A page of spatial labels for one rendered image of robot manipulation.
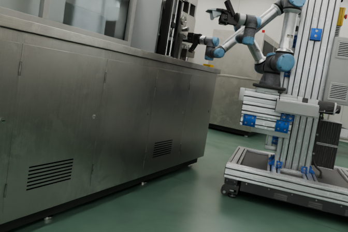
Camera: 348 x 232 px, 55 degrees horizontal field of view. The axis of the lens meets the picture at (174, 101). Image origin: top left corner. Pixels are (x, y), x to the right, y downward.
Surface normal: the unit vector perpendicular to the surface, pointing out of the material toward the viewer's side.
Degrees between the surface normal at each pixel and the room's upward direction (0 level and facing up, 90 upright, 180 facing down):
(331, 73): 90
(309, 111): 90
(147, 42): 90
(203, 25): 90
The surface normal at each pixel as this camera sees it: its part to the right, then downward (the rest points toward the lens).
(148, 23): -0.48, 0.00
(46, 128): 0.86, 0.17
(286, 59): 0.13, 0.23
